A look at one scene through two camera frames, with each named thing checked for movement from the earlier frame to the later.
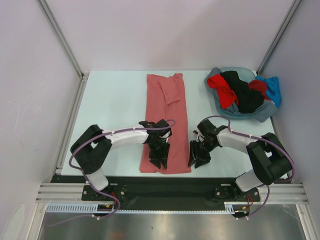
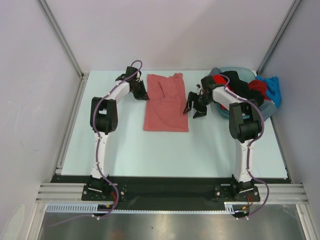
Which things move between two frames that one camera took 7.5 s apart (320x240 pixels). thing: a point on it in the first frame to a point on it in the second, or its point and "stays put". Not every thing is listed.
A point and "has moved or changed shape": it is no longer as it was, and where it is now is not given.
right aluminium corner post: x=279 y=37 stays put
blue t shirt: x=273 y=89 stays put
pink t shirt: x=165 y=99 has moved or changed shape
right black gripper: x=193 y=154 to x=201 y=111
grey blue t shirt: x=268 y=109 stays put
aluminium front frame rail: x=53 y=192 stays put
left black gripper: x=156 y=159 to x=143 y=95
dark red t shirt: x=259 y=85 stays put
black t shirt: x=248 y=99 stays put
